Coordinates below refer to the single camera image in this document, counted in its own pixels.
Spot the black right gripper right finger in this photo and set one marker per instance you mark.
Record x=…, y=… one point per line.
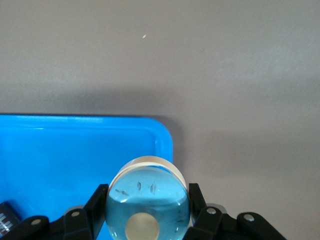
x=200, y=215

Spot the blue dome bell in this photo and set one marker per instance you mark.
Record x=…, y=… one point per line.
x=147, y=195

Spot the dark brown electrolytic capacitor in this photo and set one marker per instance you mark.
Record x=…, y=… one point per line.
x=7, y=217

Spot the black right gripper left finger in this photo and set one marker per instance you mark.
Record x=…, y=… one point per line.
x=92, y=215

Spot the blue plastic tray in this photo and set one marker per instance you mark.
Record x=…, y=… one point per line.
x=62, y=155

